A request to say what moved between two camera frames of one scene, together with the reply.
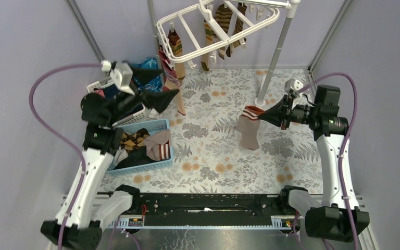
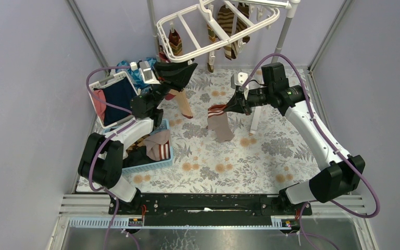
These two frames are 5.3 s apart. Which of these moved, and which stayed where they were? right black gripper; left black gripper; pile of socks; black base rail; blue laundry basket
Moved: right black gripper; left black gripper
Stayed: pile of socks; black base rail; blue laundry basket
